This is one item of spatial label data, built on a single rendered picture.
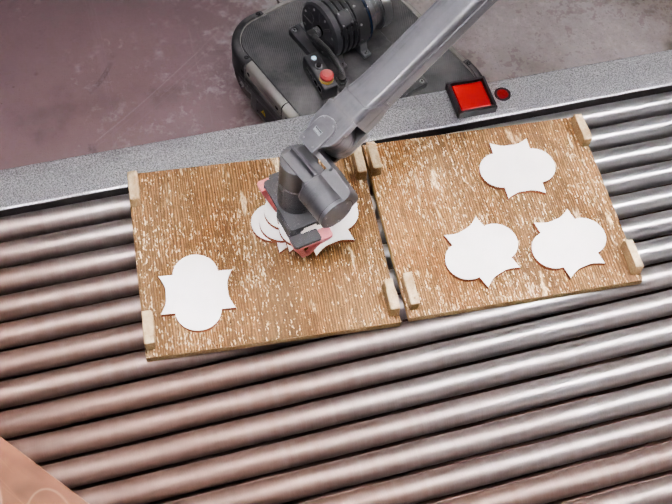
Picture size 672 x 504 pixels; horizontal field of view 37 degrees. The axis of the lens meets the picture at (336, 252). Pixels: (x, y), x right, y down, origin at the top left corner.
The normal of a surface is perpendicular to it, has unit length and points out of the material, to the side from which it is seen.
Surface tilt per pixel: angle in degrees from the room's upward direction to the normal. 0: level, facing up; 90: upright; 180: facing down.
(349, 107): 32
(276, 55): 0
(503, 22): 1
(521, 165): 0
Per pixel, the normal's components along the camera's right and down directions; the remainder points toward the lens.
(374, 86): -0.25, -0.21
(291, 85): 0.07, -0.50
